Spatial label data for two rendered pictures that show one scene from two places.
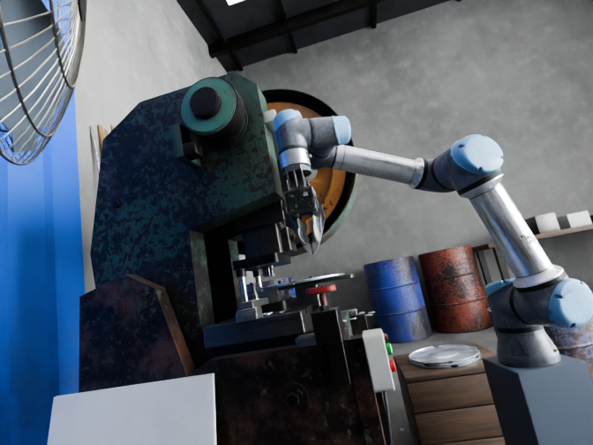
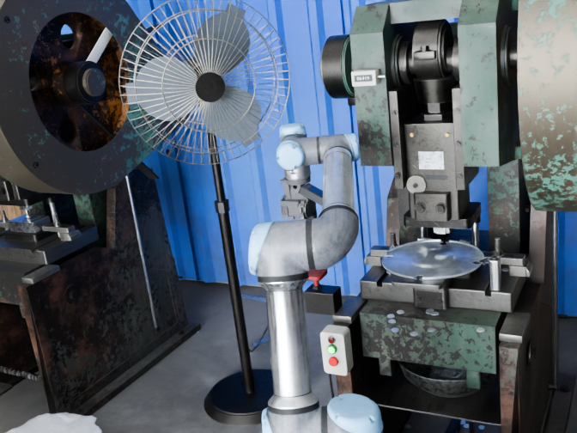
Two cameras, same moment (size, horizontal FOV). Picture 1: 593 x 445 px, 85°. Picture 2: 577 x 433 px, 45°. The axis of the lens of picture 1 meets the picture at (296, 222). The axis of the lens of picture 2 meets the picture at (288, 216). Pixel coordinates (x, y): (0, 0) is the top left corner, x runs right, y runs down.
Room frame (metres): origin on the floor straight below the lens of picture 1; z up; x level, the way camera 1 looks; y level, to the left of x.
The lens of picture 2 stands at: (1.34, -1.89, 1.56)
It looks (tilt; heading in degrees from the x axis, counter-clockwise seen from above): 18 degrees down; 108
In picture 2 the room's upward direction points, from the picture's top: 7 degrees counter-clockwise
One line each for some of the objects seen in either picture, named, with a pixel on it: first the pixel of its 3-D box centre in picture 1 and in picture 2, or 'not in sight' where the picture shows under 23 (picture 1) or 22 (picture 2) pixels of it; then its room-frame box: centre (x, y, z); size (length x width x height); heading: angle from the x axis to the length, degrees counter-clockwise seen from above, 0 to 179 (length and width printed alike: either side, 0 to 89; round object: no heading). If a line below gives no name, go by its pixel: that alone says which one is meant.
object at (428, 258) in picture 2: (304, 281); (432, 258); (1.14, 0.01, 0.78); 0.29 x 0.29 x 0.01
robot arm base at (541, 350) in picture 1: (522, 341); not in sight; (1.01, -0.59, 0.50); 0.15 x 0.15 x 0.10
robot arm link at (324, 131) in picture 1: (326, 134); (297, 152); (0.81, -0.12, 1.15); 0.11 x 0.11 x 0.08; 10
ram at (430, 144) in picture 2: (268, 215); (435, 165); (1.16, 0.10, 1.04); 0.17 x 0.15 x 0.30; 79
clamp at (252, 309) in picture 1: (253, 299); (391, 247); (1.00, 0.17, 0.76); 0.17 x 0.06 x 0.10; 169
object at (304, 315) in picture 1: (273, 319); (445, 276); (1.16, 0.14, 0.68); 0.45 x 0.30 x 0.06; 169
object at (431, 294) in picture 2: (320, 298); (428, 286); (1.13, -0.03, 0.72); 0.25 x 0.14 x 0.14; 79
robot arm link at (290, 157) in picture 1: (296, 162); (296, 171); (0.78, -0.03, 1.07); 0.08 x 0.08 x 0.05
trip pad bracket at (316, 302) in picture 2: (333, 346); (325, 314); (0.81, -0.03, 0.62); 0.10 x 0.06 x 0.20; 169
